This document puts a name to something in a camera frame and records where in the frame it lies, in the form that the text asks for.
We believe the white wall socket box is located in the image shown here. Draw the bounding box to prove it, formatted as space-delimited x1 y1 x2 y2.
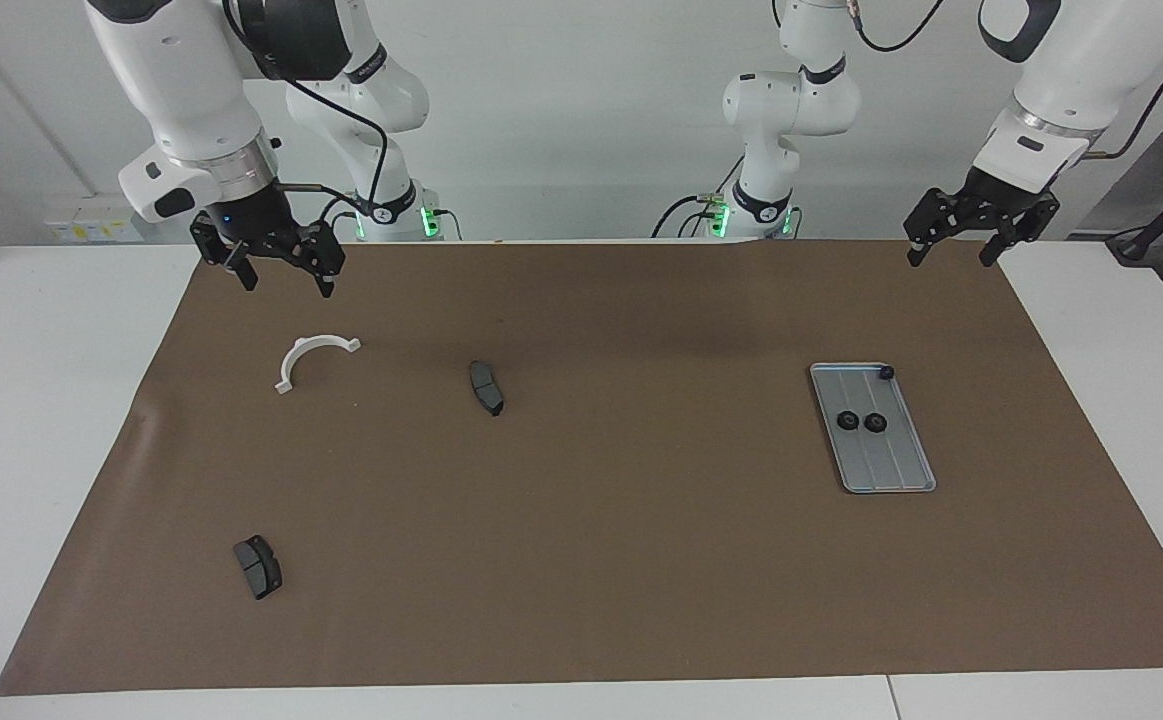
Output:
44 193 145 244

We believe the brown table mat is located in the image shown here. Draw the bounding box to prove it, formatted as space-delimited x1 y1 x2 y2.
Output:
0 238 1163 696

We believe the black left base cable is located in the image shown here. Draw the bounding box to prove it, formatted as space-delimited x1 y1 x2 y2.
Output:
651 193 720 239

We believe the grey metal tray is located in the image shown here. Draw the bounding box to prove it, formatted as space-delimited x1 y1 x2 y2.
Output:
809 362 938 495

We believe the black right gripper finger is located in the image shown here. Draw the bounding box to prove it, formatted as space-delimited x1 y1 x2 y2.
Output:
189 218 260 293
296 222 347 299

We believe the dark grey brake pad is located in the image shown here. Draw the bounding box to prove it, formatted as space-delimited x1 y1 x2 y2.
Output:
233 535 284 601
468 360 506 418

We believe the white curved plastic bracket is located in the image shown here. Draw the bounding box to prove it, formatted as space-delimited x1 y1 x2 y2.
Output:
274 335 363 395

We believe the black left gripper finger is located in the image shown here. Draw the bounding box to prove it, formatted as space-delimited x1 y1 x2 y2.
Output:
904 188 957 268
979 198 1060 268

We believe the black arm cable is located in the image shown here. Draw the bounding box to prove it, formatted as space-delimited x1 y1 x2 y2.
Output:
224 0 389 226
846 0 1163 161

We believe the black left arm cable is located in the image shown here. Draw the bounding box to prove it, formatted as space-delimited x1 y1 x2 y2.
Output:
846 0 1163 161

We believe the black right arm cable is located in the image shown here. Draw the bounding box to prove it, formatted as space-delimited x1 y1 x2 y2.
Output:
224 0 389 226

